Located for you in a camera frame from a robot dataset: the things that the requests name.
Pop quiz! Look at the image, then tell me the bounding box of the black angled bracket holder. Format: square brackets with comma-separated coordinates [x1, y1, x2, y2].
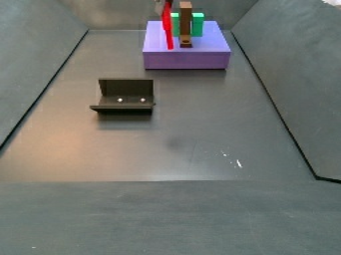
[90, 78, 155, 113]

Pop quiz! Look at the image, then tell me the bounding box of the green block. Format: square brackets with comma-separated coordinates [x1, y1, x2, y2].
[191, 13, 205, 37]
[170, 12, 179, 37]

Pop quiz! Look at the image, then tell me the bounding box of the purple base board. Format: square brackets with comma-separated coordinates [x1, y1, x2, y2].
[143, 21, 232, 70]

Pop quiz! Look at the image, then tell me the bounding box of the right green block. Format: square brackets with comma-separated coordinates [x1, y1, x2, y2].
[191, 13, 205, 37]

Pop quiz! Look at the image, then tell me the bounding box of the red peg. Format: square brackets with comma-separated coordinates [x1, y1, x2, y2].
[162, 0, 173, 50]

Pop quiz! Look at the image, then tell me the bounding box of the brown L-shaped block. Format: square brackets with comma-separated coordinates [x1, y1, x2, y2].
[178, 1, 191, 48]

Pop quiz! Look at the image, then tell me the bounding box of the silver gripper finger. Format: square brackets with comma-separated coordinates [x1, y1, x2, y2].
[155, 0, 166, 16]

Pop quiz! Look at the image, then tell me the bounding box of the left green block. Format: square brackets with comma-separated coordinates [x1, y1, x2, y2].
[170, 12, 179, 37]

